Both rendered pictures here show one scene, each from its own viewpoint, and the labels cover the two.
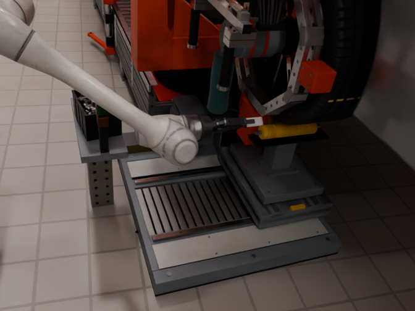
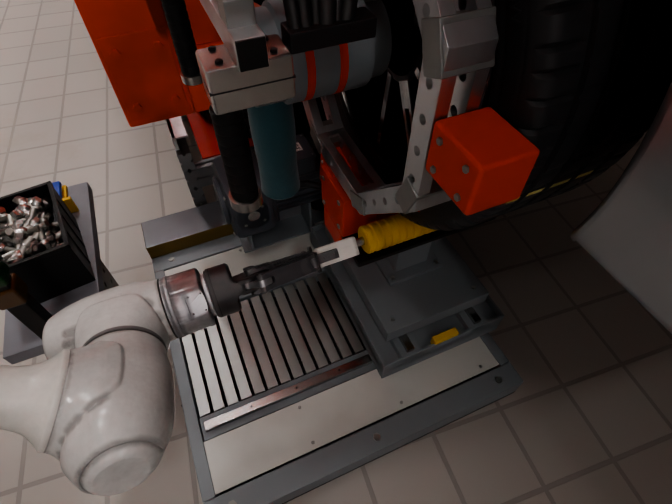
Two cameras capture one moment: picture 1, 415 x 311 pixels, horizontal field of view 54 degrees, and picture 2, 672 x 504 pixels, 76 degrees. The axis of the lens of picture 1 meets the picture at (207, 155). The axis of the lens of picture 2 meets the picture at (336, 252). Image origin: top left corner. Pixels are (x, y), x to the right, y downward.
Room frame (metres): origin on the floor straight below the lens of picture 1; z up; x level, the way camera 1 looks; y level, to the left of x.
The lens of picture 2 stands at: (0.81, -0.15, 1.16)
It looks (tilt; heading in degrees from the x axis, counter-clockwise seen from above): 52 degrees down; 1
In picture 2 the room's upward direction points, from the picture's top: straight up
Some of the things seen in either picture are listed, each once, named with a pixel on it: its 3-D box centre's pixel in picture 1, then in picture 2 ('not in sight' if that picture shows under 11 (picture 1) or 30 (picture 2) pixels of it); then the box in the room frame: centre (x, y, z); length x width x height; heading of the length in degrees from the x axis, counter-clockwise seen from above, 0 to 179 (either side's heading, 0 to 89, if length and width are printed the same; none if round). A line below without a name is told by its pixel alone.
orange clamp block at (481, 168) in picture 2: (315, 76); (476, 160); (1.19, -0.30, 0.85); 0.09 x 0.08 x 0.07; 24
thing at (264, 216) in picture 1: (271, 179); (398, 275); (1.55, -0.32, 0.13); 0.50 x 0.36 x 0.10; 24
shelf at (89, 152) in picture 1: (97, 125); (55, 259); (1.36, 0.46, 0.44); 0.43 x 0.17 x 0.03; 24
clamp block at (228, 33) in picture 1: (239, 36); (246, 72); (1.24, -0.05, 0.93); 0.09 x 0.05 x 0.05; 114
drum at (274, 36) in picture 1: (252, 37); (310, 48); (1.45, -0.10, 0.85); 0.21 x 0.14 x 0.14; 114
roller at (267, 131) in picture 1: (288, 129); (417, 222); (1.41, -0.31, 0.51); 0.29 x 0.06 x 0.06; 114
